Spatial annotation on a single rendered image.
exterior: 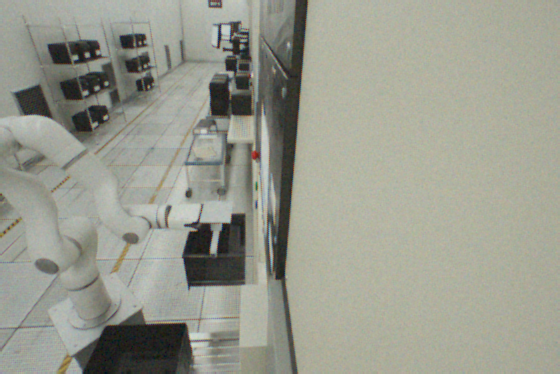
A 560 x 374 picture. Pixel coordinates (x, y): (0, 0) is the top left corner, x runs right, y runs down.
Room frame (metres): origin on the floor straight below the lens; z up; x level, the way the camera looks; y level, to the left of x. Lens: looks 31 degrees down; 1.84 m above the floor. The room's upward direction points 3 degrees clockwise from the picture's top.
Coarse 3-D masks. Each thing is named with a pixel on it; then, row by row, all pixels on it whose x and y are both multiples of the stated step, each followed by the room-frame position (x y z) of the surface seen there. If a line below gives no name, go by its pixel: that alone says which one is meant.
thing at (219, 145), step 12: (192, 144) 3.19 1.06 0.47; (204, 144) 3.22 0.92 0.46; (216, 144) 3.24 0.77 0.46; (192, 156) 2.86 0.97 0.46; (216, 156) 2.89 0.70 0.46; (228, 156) 3.66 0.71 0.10; (192, 168) 3.05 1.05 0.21; (192, 180) 2.75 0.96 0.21; (204, 180) 2.76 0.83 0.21; (216, 180) 2.78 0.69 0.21
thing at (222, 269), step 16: (208, 208) 0.78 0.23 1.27; (224, 208) 0.78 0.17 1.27; (224, 224) 0.87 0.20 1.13; (240, 224) 0.88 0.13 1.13; (192, 240) 0.78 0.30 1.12; (208, 240) 0.85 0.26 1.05; (224, 240) 0.86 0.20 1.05; (240, 240) 0.87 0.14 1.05; (192, 256) 0.64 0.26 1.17; (208, 256) 0.65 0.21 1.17; (224, 256) 0.65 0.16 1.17; (240, 256) 0.66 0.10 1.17; (192, 272) 0.65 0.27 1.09; (208, 272) 0.66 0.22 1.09; (224, 272) 0.66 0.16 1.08; (240, 272) 0.67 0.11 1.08
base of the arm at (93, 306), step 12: (96, 288) 0.70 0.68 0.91; (72, 300) 0.66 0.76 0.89; (84, 300) 0.66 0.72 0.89; (96, 300) 0.69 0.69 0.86; (108, 300) 0.73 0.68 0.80; (120, 300) 0.76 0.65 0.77; (72, 312) 0.69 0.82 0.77; (84, 312) 0.66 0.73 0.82; (96, 312) 0.67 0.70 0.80; (108, 312) 0.70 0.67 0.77; (72, 324) 0.64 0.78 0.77; (84, 324) 0.64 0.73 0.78; (96, 324) 0.64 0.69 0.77
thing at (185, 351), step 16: (112, 336) 0.54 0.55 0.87; (128, 336) 0.55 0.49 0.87; (144, 336) 0.55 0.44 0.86; (160, 336) 0.56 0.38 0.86; (176, 336) 0.56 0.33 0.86; (96, 352) 0.47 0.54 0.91; (112, 352) 0.52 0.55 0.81; (128, 352) 0.54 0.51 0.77; (144, 352) 0.55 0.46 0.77; (160, 352) 0.53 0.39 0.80; (176, 352) 0.55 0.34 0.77; (192, 352) 0.56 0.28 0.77; (96, 368) 0.44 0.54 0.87; (112, 368) 0.49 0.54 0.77; (128, 368) 0.49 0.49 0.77; (144, 368) 0.49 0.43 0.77; (160, 368) 0.49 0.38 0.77; (176, 368) 0.42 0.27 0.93
